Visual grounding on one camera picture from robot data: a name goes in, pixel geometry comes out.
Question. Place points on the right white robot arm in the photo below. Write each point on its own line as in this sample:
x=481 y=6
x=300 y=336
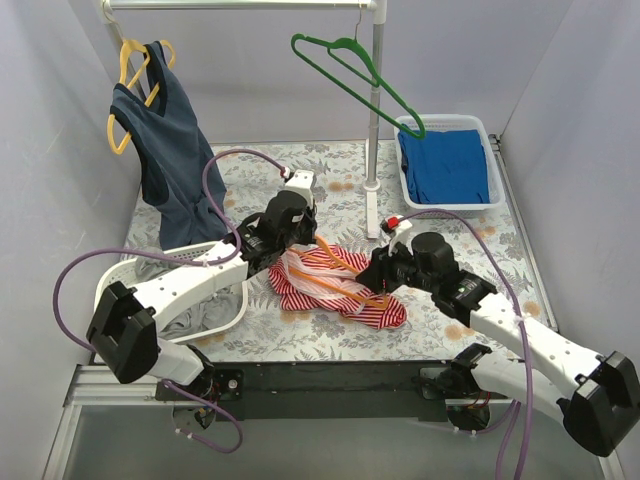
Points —
x=594 y=396

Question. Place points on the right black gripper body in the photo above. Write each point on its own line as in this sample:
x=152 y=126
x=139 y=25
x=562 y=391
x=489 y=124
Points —
x=386 y=273

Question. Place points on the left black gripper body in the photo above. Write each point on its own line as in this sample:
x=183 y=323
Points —
x=304 y=232

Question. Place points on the floral table mat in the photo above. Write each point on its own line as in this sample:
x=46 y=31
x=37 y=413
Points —
x=272 y=334

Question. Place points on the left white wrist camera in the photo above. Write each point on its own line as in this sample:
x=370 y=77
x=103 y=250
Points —
x=302 y=182

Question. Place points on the white clothes rack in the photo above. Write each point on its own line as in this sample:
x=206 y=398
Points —
x=371 y=183

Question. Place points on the red white striped tank top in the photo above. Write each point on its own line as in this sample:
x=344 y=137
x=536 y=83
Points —
x=323 y=277

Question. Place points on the grey garment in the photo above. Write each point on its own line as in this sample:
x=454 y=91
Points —
x=214 y=312

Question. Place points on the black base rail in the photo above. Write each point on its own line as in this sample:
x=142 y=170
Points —
x=345 y=390

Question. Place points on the green hanger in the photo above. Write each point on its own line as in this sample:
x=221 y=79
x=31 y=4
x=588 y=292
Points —
x=355 y=58

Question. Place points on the white laundry basket left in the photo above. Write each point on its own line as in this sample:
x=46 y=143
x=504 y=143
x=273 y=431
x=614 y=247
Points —
x=235 y=320

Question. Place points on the blue folded cloth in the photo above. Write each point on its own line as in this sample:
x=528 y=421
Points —
x=445 y=167

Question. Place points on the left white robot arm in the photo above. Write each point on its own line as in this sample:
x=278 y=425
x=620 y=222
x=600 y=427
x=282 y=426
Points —
x=126 y=323

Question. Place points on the navy blue tank top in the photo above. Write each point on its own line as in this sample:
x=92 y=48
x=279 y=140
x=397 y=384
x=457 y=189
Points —
x=173 y=153

